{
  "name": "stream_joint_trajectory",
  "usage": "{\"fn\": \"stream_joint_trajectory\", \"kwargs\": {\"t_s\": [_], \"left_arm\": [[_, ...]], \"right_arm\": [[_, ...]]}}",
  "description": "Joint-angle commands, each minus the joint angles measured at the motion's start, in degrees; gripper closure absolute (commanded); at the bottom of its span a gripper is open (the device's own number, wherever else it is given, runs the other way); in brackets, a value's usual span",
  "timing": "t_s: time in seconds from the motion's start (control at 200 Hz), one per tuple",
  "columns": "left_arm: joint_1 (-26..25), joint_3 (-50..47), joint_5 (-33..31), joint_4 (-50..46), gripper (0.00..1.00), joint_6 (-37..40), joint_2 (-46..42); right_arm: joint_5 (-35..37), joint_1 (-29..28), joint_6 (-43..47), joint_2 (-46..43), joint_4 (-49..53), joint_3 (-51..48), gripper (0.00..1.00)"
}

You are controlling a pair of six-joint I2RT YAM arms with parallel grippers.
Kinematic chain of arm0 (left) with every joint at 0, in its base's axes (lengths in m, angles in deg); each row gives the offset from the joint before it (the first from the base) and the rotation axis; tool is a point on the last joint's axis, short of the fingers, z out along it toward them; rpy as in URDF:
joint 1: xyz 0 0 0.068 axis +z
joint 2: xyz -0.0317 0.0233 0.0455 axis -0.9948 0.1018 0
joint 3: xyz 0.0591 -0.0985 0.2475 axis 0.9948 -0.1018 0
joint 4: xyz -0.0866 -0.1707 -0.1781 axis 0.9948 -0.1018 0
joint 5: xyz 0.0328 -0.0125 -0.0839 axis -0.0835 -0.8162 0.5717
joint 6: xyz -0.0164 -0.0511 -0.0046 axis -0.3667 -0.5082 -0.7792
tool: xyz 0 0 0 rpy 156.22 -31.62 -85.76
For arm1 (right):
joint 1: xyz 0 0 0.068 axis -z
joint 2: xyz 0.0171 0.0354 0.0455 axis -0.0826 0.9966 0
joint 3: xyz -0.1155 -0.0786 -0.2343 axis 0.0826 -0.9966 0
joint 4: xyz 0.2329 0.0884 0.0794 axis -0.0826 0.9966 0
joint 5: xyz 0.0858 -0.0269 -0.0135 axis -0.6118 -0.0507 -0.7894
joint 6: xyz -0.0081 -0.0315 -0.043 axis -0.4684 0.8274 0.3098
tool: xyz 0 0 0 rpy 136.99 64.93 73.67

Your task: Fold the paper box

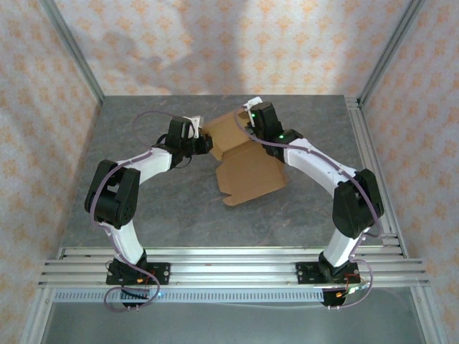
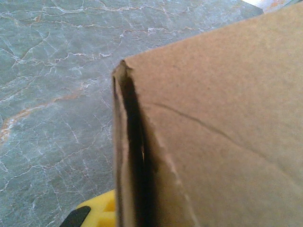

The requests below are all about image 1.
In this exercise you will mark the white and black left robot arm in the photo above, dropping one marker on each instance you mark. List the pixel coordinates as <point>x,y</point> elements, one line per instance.
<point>129,243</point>

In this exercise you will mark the aluminium left frame post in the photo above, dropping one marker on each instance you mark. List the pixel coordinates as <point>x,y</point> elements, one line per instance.
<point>71,50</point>

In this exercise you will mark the aluminium side rail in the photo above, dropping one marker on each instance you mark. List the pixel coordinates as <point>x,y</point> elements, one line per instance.
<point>365,143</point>

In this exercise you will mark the brown cardboard box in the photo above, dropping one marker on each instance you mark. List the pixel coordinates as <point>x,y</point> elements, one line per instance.
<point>251,172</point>

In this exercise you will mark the aluminium frame post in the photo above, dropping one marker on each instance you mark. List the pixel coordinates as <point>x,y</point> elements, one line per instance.
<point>71,50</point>
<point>391,46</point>

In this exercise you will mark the aluminium right frame post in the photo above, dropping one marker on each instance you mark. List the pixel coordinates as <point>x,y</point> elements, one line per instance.
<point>391,46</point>

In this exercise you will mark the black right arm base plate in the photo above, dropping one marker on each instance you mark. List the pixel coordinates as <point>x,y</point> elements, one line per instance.
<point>305,272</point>

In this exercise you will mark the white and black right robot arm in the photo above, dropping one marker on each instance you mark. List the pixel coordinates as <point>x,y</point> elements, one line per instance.
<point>312,161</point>

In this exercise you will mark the aluminium front rail frame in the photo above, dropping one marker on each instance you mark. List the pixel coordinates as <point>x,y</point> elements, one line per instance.
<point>233,268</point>

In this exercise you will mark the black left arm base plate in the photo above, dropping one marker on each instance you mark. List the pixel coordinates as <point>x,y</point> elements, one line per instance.
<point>161,274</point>

